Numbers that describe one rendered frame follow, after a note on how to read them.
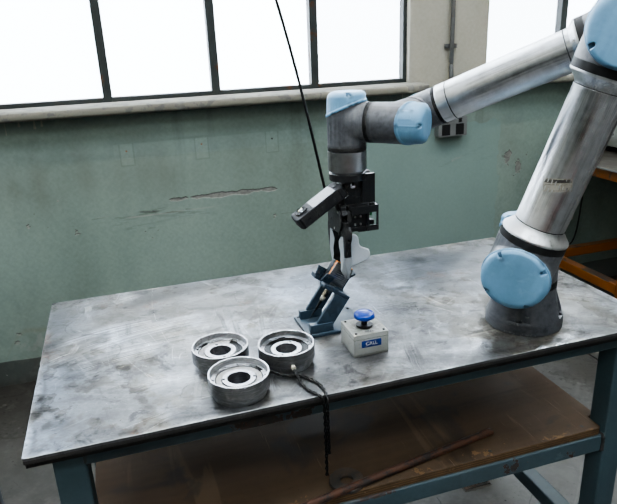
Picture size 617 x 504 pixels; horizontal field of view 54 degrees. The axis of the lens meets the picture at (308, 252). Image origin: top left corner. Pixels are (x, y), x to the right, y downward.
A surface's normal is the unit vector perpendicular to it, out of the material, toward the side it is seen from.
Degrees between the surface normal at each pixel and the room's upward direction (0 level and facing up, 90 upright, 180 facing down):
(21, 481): 0
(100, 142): 90
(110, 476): 0
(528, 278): 97
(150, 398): 0
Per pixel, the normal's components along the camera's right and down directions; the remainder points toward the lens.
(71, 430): -0.04, -0.94
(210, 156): 0.30, 0.31
